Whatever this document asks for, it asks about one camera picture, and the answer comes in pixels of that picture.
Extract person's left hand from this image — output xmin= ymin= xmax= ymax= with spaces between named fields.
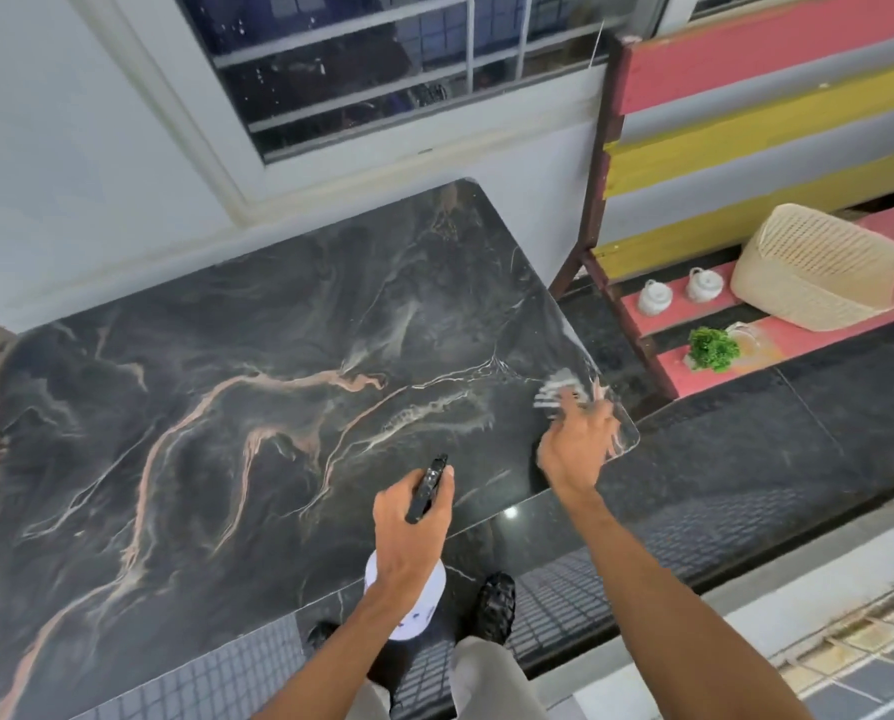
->
xmin=372 ymin=466 xmax=456 ymax=595

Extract person's right hand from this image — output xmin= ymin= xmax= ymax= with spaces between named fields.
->
xmin=537 ymin=393 xmax=618 ymax=497

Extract grey wiping cloth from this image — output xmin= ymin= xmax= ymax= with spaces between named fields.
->
xmin=532 ymin=368 xmax=607 ymax=422

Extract white spray bottle black trigger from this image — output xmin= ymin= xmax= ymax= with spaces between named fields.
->
xmin=364 ymin=454 xmax=450 ymax=643

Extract person's left forearm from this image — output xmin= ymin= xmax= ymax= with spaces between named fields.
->
xmin=250 ymin=573 xmax=435 ymax=720

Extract person's right forearm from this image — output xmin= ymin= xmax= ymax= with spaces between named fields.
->
xmin=555 ymin=481 xmax=817 ymax=720

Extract black right shoe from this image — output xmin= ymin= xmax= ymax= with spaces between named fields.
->
xmin=457 ymin=571 xmax=518 ymax=647

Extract black shoe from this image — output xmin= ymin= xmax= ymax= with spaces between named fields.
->
xmin=305 ymin=620 xmax=343 ymax=655
xmin=457 ymin=571 xmax=518 ymax=647

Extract white ceramic pot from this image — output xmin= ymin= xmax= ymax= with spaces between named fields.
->
xmin=636 ymin=279 xmax=675 ymax=318
xmin=685 ymin=267 xmax=723 ymax=304

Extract green artificial plant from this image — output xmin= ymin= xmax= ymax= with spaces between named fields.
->
xmin=687 ymin=327 xmax=742 ymax=371

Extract clear glass vase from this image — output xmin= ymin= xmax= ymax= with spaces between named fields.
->
xmin=726 ymin=322 xmax=769 ymax=362

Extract black left shoe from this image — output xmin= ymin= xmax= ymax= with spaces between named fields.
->
xmin=305 ymin=620 xmax=343 ymax=655

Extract beige trousers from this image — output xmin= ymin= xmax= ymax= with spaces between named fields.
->
xmin=357 ymin=637 xmax=550 ymax=720

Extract cream woven basket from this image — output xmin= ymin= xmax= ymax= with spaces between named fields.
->
xmin=730 ymin=203 xmax=894 ymax=333

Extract pink and yellow wooden bench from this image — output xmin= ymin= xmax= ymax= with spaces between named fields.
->
xmin=550 ymin=0 xmax=894 ymax=403

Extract window with white grille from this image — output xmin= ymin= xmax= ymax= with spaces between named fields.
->
xmin=171 ymin=0 xmax=647 ymax=164

